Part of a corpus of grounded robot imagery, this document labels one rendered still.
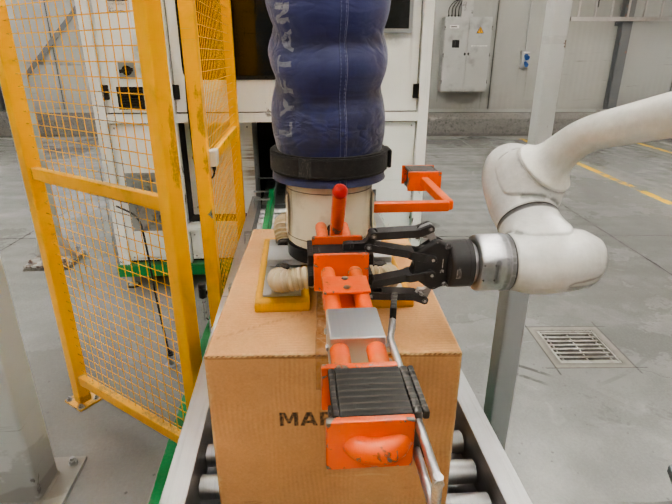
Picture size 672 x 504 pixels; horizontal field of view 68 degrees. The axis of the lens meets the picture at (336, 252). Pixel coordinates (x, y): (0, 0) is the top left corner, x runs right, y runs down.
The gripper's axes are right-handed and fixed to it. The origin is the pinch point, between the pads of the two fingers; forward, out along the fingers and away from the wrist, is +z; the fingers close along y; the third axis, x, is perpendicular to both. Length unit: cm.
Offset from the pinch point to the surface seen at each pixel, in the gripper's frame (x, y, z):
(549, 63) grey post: 270, -26, -161
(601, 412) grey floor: 88, 107, -118
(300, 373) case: -4.8, 16.2, 6.4
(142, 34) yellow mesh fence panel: 64, -34, 43
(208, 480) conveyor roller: 11, 53, 26
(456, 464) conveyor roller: 11, 52, -27
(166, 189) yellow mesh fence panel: 63, 4, 41
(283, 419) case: -4.7, 25.1, 9.3
